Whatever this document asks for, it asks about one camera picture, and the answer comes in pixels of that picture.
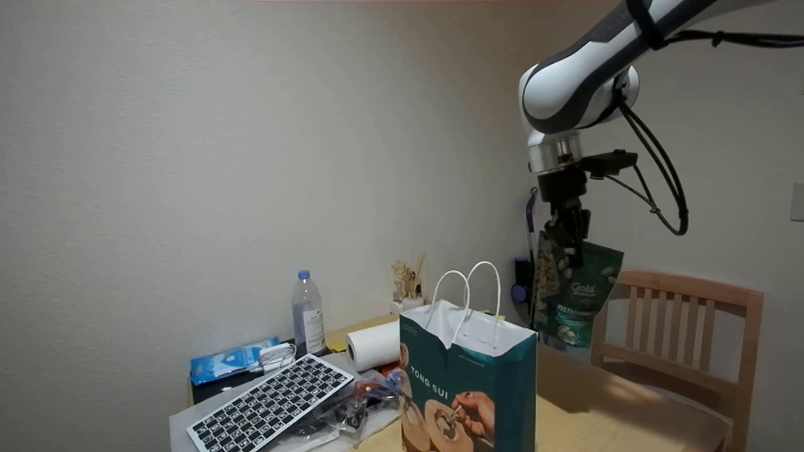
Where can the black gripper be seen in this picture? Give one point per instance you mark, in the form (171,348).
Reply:
(564,189)

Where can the green snack packet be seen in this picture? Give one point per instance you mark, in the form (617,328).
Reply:
(582,297)

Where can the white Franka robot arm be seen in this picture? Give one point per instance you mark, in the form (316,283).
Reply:
(586,77)

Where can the blue tissue packet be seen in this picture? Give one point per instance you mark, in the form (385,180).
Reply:
(230,363)

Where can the small wooden figure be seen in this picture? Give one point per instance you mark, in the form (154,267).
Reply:
(407,284)

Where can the wooden slatted chair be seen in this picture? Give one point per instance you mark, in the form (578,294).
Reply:
(679,368)

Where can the white paper towel roll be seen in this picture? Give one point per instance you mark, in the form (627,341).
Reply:
(376,344)

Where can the colourful small snack packets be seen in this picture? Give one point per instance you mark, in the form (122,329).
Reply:
(378,393)

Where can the clear plastic water bottle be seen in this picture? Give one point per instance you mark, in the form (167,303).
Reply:
(307,323)

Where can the black keyboard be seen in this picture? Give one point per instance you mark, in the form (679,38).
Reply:
(267,403)

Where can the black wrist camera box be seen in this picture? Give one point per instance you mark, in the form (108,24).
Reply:
(611,162)

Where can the white wall switch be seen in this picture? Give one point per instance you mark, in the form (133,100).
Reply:
(798,202)

